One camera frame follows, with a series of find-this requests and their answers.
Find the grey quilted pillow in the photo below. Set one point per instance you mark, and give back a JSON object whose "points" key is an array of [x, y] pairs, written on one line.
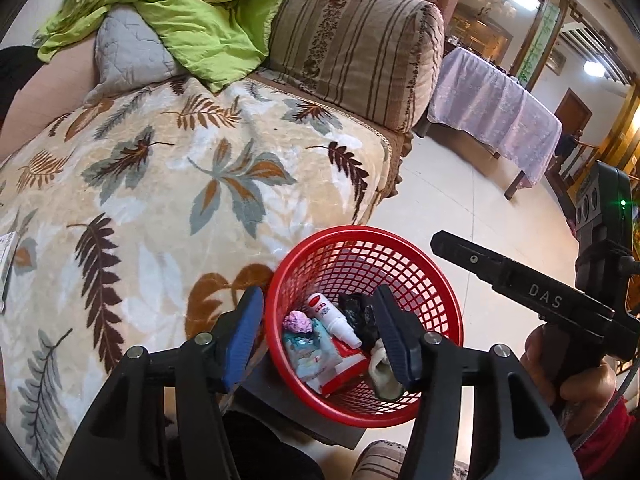
{"points": [[129, 55]]}

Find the teal tissue packet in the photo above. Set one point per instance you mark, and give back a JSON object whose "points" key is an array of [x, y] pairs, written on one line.
{"points": [[311, 354]]}

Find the red mesh waste basket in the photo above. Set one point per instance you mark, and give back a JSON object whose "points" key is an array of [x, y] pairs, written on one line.
{"points": [[346, 264]]}

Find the white spray bottle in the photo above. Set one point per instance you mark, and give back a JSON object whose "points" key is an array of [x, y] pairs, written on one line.
{"points": [[333, 320]]}

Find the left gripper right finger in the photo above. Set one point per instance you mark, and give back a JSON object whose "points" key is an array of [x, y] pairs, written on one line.
{"points": [[515, 435]]}

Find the black plastic bag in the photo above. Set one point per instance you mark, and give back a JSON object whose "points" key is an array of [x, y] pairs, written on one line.
{"points": [[358, 309]]}

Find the table with lilac cloth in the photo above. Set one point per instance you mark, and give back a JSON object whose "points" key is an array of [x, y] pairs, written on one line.
{"points": [[475, 97]]}

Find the black puffer jacket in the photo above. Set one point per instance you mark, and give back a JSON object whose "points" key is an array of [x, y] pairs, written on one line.
{"points": [[17, 66]]}

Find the pink bed sheet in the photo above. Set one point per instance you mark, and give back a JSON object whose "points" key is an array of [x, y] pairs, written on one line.
{"points": [[57, 88]]}

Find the striped brown sofa cushion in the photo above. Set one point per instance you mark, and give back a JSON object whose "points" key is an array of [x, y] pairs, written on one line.
{"points": [[378, 59]]}

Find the right hand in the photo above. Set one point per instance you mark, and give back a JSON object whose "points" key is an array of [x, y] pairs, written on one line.
{"points": [[589, 391]]}

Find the white sock with green trim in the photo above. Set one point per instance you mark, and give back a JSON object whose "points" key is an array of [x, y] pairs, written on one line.
{"points": [[382, 379]]}

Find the red white foot-print box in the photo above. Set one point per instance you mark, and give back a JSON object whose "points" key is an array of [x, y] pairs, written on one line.
{"points": [[354, 365]]}

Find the green quilted comforter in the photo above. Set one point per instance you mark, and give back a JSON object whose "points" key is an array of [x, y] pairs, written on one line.
{"points": [[218, 41]]}

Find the pink paper ball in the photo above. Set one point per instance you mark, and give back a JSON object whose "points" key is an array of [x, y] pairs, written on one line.
{"points": [[297, 322]]}

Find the wooden door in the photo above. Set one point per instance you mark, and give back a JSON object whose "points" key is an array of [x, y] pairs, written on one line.
{"points": [[573, 114]]}

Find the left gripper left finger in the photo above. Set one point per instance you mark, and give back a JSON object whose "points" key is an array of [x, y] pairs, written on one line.
{"points": [[157, 417]]}

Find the leaf-pattern beige blanket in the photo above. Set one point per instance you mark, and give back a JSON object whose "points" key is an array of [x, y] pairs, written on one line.
{"points": [[141, 220]]}

